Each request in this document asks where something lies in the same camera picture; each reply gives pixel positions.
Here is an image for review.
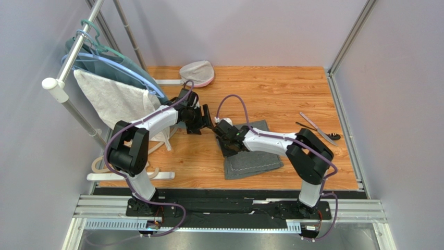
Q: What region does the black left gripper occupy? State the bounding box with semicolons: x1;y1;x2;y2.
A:
182;104;214;135

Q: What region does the beige wooden hanger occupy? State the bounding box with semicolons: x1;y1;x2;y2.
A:
91;126;178;180

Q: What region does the black mounting rail plate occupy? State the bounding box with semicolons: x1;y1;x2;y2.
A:
93;187;368;230

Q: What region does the aluminium frame rail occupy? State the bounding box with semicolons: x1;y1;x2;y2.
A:
63;188;396;249

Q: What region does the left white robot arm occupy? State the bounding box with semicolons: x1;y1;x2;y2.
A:
103;89;213;204

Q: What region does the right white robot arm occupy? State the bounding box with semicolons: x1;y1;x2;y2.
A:
212;120;334;209

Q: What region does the metal clothes rack pole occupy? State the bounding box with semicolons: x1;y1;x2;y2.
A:
41;0;148;150

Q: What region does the teal shirt on hanger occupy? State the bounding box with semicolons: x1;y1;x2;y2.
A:
64;37;170;105

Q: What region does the white clothes rack base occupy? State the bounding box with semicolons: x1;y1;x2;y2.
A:
87;172;175;182

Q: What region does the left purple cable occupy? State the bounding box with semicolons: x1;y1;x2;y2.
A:
83;80;195;243

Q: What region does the green hanger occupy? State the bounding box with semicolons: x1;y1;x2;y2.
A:
80;19;126;59

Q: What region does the white mesh cap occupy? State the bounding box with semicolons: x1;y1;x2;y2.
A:
179;60;215;88

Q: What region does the white towel on hanger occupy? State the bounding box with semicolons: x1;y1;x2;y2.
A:
73;69;173;152

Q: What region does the light blue hanger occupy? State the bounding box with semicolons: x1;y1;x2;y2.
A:
61;29;166;99

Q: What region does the grey cloth napkin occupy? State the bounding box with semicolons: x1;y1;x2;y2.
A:
217;139;283;180

